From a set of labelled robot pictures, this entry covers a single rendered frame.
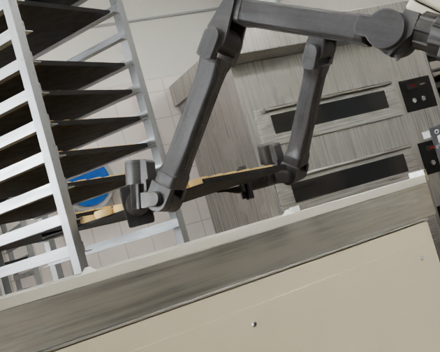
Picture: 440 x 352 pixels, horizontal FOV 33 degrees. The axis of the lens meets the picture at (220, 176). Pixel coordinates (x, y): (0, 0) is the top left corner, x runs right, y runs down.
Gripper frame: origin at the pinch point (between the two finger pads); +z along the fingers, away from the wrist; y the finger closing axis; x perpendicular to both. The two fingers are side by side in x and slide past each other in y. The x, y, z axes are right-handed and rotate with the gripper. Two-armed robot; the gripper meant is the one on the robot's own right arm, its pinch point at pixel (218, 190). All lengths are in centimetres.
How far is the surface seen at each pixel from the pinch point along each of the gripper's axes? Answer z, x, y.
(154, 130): 12.1, -17.0, 24.3
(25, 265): 60, -3, -6
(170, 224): 15.1, -17.4, -6.1
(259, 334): 22, 132, -20
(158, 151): 12.9, -16.4, 17.2
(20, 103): 49, 7, 38
